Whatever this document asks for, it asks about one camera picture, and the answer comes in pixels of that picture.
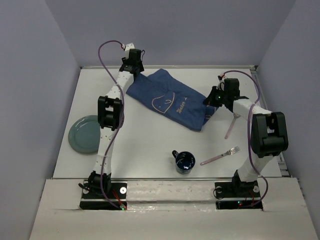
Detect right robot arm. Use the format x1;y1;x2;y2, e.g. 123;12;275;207
203;76;289;196

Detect dark blue mug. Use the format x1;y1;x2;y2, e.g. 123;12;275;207
172;150;196;175

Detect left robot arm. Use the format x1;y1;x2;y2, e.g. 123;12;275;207
88;43;144;198

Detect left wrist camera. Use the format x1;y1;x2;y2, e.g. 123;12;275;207
121;43;135;51

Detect blue cloth placemat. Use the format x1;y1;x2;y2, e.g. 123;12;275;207
126;68;216;132

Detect fork with pink handle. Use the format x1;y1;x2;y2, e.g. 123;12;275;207
200;146;240;166

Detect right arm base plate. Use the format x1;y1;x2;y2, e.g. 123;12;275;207
212;181;263;210

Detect spoon with pink handle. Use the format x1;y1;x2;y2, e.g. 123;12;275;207
224;113;240;139

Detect teal plate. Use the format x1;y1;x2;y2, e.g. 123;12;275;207
68;115;100;155

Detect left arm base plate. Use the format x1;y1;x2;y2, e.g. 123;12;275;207
78;180;128;211

